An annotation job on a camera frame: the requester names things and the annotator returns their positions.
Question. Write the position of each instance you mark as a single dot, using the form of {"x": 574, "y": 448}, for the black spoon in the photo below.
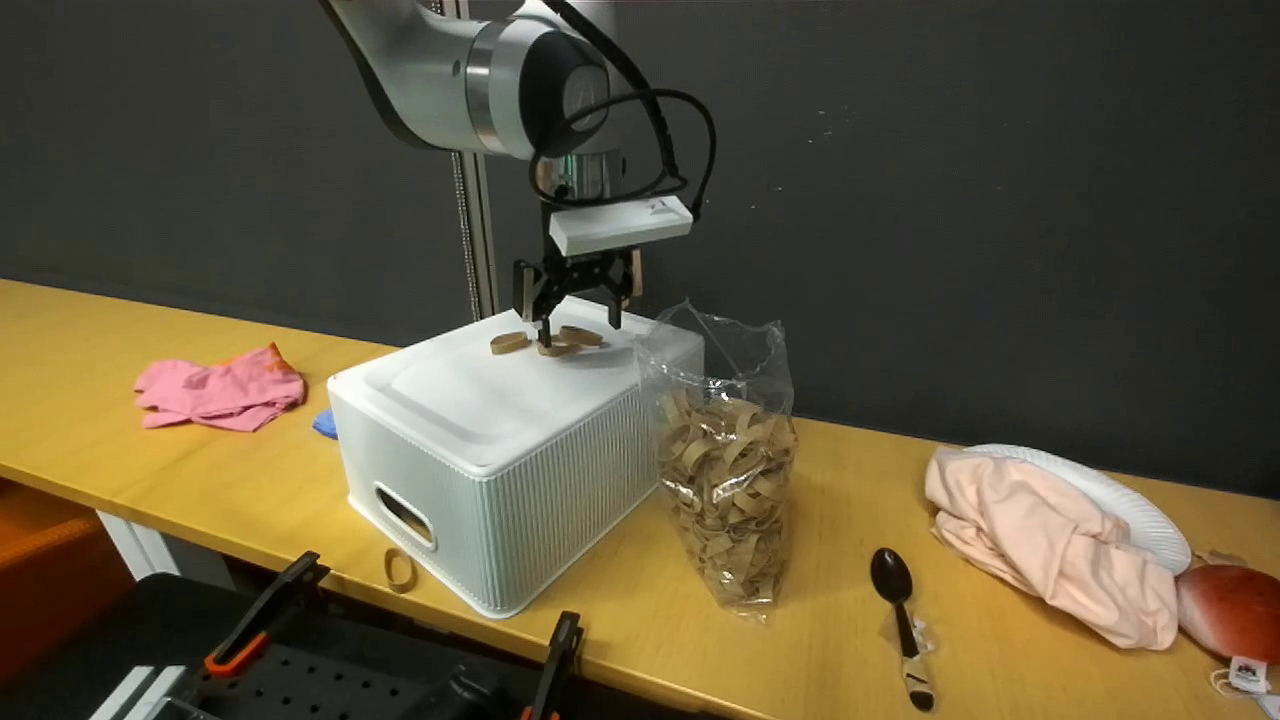
{"x": 895, "y": 577}

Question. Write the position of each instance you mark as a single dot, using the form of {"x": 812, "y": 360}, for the red round object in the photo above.
{"x": 1235, "y": 605}

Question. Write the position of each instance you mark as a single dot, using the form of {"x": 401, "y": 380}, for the white plastic storage bin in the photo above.
{"x": 505, "y": 495}

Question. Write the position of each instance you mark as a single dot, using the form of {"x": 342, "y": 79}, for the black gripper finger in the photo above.
{"x": 624, "y": 286}
{"x": 534, "y": 302}

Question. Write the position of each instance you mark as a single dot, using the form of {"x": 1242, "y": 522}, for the blue sponge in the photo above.
{"x": 324, "y": 424}

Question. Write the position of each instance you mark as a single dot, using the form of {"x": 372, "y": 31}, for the small white tag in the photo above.
{"x": 1245, "y": 668}

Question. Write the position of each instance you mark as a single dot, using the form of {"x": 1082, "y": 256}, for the white plate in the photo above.
{"x": 1134, "y": 512}

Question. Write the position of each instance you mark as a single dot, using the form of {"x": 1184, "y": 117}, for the clear bag of snacks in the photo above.
{"x": 724, "y": 495}

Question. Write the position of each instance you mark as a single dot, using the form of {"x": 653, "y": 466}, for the white metal bracket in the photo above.
{"x": 132, "y": 692}

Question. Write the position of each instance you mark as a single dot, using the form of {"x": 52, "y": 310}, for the pale pink cloth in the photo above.
{"x": 1041, "y": 544}

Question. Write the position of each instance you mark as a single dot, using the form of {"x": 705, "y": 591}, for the white table leg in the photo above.
{"x": 140, "y": 544}

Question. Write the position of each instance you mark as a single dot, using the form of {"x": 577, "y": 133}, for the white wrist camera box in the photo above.
{"x": 622, "y": 225}

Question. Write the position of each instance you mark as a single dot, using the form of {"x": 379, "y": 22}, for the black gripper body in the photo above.
{"x": 580, "y": 266}

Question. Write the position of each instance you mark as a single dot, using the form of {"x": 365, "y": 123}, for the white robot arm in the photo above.
{"x": 442, "y": 82}

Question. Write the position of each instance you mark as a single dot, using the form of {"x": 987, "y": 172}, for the orange brown cabinet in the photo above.
{"x": 52, "y": 585}

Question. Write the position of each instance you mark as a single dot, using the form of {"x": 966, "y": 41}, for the black perforated table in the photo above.
{"x": 334, "y": 680}

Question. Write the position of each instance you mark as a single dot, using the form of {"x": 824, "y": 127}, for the pink rubber gloves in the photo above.
{"x": 223, "y": 392}

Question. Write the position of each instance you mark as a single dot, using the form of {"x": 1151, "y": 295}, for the black orange bar clamp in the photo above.
{"x": 264, "y": 605}
{"x": 559, "y": 667}

